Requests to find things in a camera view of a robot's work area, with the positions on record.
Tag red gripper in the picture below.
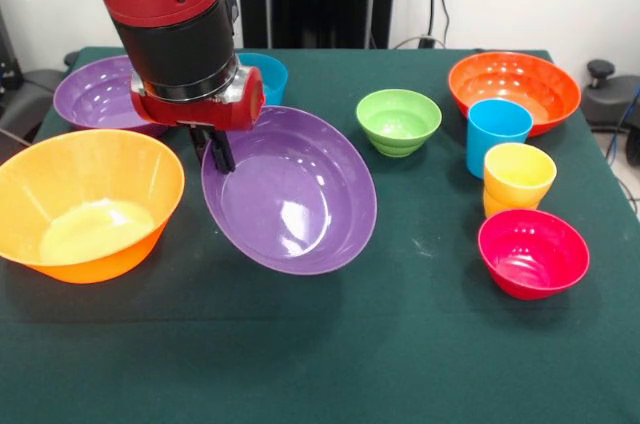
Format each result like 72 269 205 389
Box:
129 66 265 176

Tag purple bowl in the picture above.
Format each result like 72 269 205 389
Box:
200 105 379 277
53 54 174 138

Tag blue bowl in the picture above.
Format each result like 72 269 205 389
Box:
234 52 289 108

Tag large yellow bowl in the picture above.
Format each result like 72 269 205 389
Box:
0 128 186 285

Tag green bowl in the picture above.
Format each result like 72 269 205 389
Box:
355 88 443 159

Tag black wheeled base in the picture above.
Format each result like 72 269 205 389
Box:
0 68 69 145
582 59 640 168

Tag dark green tablecloth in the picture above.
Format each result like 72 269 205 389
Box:
0 46 640 424

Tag blue cup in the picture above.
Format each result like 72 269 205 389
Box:
466 98 534 180

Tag yellow cup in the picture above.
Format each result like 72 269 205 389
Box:
482 187 542 219
483 142 558 210

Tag orange-red bowl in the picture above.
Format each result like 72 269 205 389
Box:
447 51 582 138

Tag pink bowl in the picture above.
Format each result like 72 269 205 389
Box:
477 208 591 301

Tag white wall cable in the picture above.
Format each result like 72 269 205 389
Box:
392 32 449 50

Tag blue cable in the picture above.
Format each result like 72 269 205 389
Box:
604 86 640 165

